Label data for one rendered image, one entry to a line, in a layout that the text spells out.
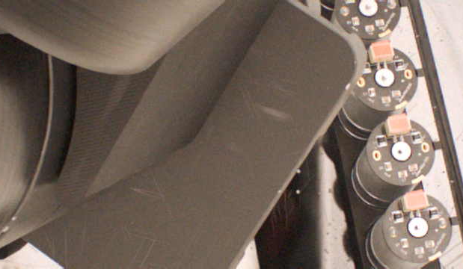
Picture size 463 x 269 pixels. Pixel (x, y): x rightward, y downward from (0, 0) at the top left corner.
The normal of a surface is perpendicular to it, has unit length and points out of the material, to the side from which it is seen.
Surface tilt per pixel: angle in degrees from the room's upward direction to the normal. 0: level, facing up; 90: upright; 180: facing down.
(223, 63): 90
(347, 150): 0
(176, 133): 90
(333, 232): 0
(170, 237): 28
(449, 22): 0
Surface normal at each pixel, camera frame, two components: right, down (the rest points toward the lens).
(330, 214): 0.01, -0.25
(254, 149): -0.26, 0.15
